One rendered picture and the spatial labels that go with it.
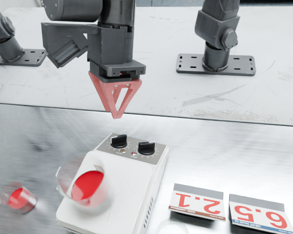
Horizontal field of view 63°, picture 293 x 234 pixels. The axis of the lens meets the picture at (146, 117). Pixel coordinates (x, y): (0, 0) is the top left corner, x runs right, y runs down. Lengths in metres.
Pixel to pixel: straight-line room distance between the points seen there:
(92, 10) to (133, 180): 0.25
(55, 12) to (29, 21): 0.69
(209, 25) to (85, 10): 0.30
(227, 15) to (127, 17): 0.24
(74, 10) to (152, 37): 0.47
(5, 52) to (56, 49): 0.48
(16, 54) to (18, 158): 0.35
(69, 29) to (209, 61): 0.38
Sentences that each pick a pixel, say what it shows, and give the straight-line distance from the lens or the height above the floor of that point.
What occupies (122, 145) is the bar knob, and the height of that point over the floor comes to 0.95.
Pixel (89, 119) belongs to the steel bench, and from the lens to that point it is 0.59.
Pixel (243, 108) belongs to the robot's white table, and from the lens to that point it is 0.59.
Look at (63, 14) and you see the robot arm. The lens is 0.34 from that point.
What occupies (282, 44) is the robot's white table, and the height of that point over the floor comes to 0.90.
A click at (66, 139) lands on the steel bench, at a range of 0.57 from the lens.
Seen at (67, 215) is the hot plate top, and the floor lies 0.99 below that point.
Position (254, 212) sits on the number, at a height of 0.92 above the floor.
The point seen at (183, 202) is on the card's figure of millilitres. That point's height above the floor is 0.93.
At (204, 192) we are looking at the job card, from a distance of 0.47.
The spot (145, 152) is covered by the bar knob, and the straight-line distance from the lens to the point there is 0.44.
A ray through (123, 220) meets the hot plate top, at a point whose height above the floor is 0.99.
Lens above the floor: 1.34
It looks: 52 degrees down
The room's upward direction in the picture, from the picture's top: 9 degrees counter-clockwise
